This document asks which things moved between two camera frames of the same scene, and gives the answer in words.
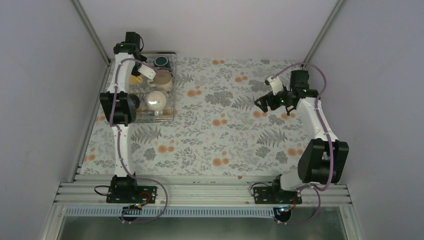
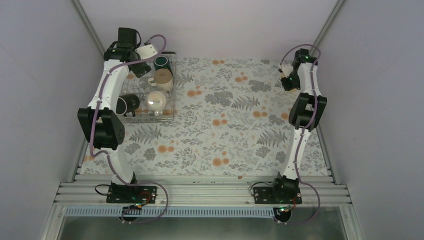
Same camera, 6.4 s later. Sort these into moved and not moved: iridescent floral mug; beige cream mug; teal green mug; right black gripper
Moved: right black gripper
Not moved: teal green mug; iridescent floral mug; beige cream mug
